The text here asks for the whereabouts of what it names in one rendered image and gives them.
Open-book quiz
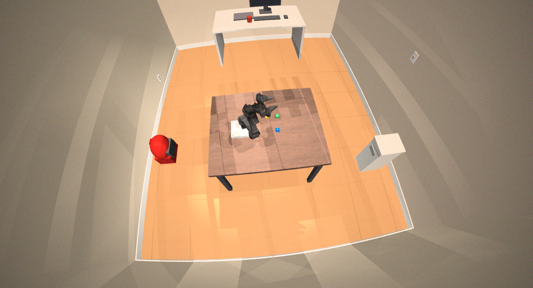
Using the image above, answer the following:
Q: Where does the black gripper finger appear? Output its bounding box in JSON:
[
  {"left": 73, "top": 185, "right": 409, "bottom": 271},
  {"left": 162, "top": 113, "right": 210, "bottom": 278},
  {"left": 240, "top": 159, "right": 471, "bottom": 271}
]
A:
[
  {"left": 261, "top": 95, "right": 274, "bottom": 103},
  {"left": 269, "top": 105, "right": 278, "bottom": 114}
]

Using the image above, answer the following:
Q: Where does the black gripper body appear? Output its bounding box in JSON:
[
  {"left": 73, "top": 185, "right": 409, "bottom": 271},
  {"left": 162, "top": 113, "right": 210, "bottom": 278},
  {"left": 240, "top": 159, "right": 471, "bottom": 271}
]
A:
[{"left": 252, "top": 93, "right": 271, "bottom": 117}]

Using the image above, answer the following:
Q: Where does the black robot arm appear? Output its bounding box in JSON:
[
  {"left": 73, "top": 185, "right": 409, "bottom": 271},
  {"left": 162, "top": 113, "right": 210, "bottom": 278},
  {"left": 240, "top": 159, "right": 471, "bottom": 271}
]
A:
[{"left": 238, "top": 104, "right": 266, "bottom": 139}]

